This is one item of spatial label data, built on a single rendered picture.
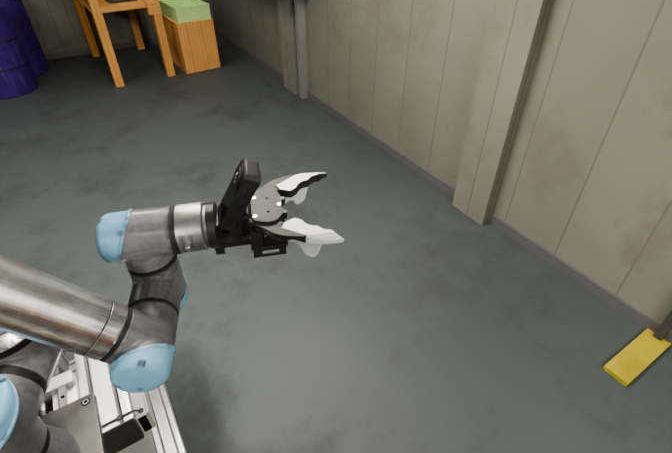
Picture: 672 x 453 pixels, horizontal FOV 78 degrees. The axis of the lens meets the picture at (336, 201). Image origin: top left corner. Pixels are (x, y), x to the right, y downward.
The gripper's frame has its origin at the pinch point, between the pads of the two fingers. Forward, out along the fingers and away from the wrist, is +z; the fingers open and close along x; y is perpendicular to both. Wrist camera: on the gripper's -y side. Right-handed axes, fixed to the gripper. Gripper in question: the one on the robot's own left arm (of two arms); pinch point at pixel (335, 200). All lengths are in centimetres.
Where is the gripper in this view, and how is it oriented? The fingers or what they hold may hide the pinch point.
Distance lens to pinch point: 66.2
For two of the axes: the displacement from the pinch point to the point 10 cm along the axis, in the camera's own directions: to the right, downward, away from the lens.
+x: 1.9, 6.9, -7.0
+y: -0.3, 7.2, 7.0
